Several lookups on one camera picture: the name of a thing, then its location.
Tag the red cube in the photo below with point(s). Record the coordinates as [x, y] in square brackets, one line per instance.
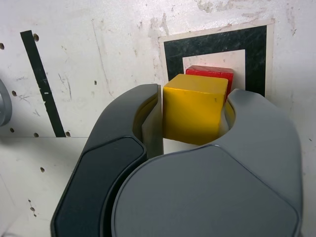
[209, 72]

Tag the yellow cube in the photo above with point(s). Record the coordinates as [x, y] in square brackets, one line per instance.
[190, 113]

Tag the black tape square outline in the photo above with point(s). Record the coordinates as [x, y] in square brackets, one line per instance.
[172, 56]

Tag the black tape strip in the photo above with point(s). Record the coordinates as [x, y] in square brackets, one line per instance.
[42, 81]

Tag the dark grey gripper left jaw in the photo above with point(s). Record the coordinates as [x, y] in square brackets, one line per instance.
[98, 177]

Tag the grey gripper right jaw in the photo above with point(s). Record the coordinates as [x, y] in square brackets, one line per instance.
[209, 192]

